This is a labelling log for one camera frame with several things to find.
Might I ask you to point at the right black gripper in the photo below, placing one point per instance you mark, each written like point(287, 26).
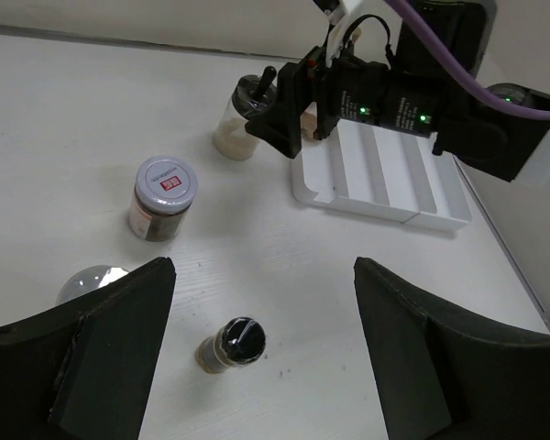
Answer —
point(369, 93)

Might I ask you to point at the pink lid spice jar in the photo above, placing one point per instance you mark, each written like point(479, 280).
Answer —
point(309, 126)

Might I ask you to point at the white divided tray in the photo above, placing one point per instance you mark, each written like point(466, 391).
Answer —
point(376, 172)

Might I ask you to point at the black grinder cap jar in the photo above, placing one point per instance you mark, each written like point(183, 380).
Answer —
point(238, 124)

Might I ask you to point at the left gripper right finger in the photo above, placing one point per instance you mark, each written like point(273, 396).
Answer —
point(444, 372)

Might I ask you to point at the blue label white bottle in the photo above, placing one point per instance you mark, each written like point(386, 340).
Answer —
point(88, 280)

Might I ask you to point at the white lid spice jar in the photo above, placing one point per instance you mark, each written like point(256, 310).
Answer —
point(164, 191)

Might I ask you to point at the small black cap jar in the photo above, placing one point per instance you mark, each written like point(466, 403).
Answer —
point(238, 343)

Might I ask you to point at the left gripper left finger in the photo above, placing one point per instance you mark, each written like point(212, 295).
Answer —
point(84, 369)

